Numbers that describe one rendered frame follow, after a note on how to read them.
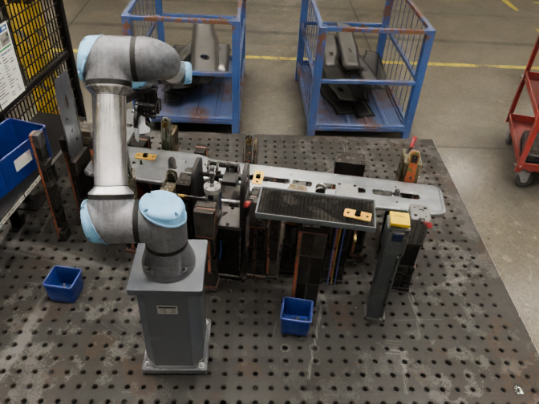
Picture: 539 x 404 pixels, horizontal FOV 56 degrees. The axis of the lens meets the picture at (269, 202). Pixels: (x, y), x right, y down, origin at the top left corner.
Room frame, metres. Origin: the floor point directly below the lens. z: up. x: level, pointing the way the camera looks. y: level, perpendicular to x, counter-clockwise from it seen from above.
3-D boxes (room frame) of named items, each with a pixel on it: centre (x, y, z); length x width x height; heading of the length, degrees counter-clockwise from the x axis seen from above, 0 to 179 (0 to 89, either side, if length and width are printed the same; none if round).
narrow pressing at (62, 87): (1.68, 0.77, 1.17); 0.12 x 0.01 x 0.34; 174
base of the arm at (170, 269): (1.02, 0.28, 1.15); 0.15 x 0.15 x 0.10
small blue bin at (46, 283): (1.22, 0.72, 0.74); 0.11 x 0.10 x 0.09; 84
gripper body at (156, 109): (1.69, 0.48, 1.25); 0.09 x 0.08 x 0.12; 84
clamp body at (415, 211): (1.37, -0.52, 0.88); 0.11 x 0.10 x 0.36; 174
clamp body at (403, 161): (1.72, -0.55, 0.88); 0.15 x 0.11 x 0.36; 174
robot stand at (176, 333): (1.02, 0.28, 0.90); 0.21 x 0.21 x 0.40; 3
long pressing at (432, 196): (1.60, 0.03, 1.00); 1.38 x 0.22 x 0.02; 84
